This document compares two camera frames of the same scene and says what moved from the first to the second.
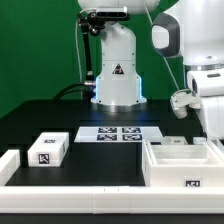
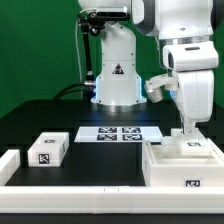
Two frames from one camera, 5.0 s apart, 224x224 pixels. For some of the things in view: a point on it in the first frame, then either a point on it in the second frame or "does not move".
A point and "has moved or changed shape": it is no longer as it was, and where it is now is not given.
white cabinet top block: (48, 149) does not move
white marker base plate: (118, 134) does not move
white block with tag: (174, 140) has moved or changed shape
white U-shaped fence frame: (71, 199) does not move
